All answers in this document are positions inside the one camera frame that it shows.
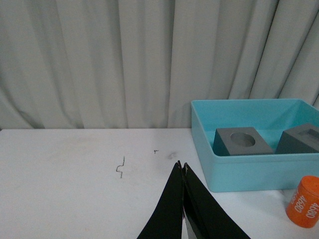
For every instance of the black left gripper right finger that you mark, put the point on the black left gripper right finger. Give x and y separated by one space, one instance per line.
204 217

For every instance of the gray block with square recess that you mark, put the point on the gray block with square recess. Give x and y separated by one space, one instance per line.
300 139

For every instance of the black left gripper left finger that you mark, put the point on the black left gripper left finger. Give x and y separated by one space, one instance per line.
166 220

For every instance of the light blue plastic box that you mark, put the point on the light blue plastic box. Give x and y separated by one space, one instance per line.
270 117

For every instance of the gray block with round hole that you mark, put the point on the gray block with round hole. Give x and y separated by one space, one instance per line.
235 141

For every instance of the orange cylinder with white numbers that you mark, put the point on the orange cylinder with white numbers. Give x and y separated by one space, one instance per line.
303 208

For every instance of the white pleated curtain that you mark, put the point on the white pleated curtain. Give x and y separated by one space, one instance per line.
140 63

